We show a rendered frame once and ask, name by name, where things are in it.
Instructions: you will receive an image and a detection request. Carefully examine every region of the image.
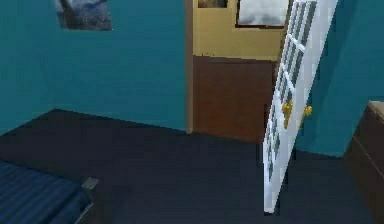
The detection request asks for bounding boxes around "small brown framed picture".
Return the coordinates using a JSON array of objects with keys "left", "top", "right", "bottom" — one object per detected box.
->
[{"left": 197, "top": 0, "right": 229, "bottom": 9}]

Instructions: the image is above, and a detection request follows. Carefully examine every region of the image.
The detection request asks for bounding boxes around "dark framed cloudy picture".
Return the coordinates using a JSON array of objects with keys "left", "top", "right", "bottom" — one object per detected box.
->
[{"left": 235, "top": 0, "right": 292, "bottom": 29}]

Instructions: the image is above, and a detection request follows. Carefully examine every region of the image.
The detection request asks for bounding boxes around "white glazed room door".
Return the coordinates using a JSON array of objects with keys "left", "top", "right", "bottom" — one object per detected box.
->
[{"left": 262, "top": 0, "right": 340, "bottom": 214}]

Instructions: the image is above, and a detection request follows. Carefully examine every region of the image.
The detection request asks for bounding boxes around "blue striped bed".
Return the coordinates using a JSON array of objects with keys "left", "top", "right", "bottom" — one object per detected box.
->
[{"left": 0, "top": 159, "right": 101, "bottom": 224}]

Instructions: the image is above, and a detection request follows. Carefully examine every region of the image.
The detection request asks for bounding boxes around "dark brown chest of drawers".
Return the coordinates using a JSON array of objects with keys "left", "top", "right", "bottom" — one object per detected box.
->
[{"left": 343, "top": 100, "right": 384, "bottom": 224}]

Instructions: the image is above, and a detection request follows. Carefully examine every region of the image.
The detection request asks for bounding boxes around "gold door handle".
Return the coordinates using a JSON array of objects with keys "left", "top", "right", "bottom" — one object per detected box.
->
[
  {"left": 281, "top": 99, "right": 294, "bottom": 130},
  {"left": 298, "top": 105, "right": 314, "bottom": 131}
]

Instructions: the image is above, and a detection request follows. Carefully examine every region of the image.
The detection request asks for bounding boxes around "blue grey wall picture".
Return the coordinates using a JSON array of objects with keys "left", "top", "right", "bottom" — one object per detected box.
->
[{"left": 54, "top": 0, "right": 113, "bottom": 32}]

